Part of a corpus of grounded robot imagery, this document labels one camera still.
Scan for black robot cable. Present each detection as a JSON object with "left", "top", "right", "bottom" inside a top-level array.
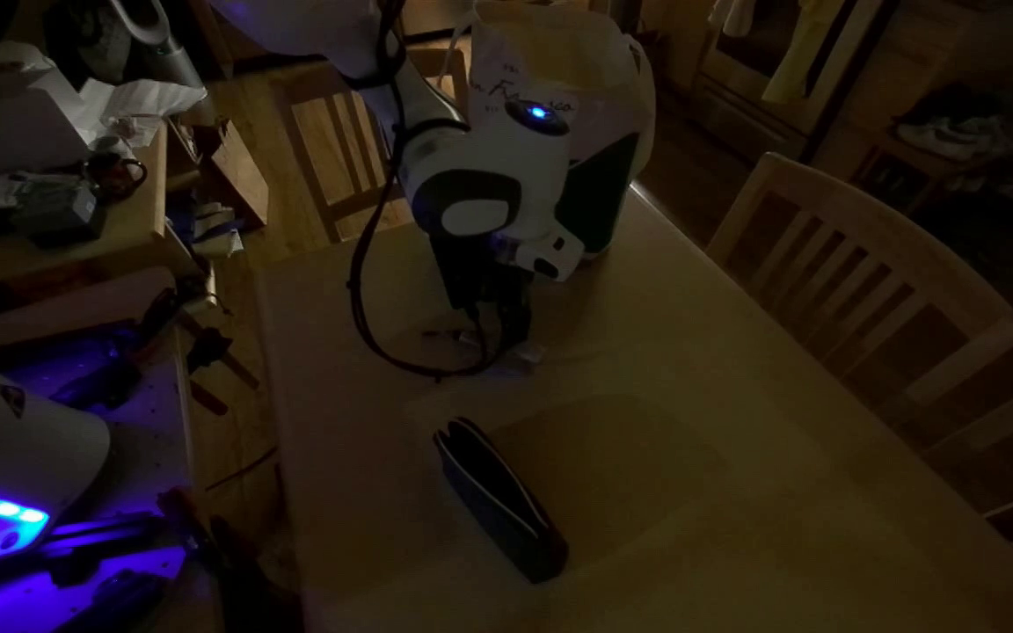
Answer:
[{"left": 346, "top": 0, "right": 504, "bottom": 380}]

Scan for dark electronic device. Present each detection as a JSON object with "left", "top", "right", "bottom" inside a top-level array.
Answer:
[{"left": 0, "top": 170, "right": 106, "bottom": 247}]

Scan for brown cardboard box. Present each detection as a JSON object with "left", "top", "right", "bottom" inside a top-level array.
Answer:
[{"left": 167, "top": 113, "right": 276, "bottom": 232}]

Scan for black clamp tools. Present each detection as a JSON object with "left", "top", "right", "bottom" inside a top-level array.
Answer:
[{"left": 134, "top": 278, "right": 266, "bottom": 417}]

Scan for grey vacuum cleaner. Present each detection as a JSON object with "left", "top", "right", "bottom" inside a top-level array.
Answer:
[{"left": 43, "top": 0, "right": 209, "bottom": 92}]

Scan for wooden side table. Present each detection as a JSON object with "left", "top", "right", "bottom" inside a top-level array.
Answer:
[{"left": 0, "top": 118, "right": 176, "bottom": 294}]

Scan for wooden slatted chair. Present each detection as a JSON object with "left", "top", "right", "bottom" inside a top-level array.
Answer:
[
  {"left": 281, "top": 45, "right": 477, "bottom": 243},
  {"left": 916, "top": 365, "right": 1013, "bottom": 596},
  {"left": 703, "top": 149, "right": 1013, "bottom": 455}
]

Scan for white dome cover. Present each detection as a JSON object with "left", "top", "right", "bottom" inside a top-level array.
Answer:
[{"left": 0, "top": 340, "right": 114, "bottom": 522}]

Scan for black pencil case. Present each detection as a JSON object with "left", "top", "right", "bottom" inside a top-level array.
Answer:
[{"left": 431, "top": 413, "right": 573, "bottom": 587}]

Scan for white crumpled paper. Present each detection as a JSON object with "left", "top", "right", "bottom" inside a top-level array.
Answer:
[{"left": 0, "top": 40, "right": 223, "bottom": 179}]

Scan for yellow hanging cloth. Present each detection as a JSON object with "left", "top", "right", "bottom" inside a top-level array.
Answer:
[{"left": 759, "top": 0, "right": 886, "bottom": 116}]

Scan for white shopping bag green print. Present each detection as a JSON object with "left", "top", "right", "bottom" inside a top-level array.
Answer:
[{"left": 465, "top": 0, "right": 661, "bottom": 256}]

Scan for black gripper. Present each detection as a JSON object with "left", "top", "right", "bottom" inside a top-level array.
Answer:
[{"left": 426, "top": 220, "right": 536, "bottom": 362}]

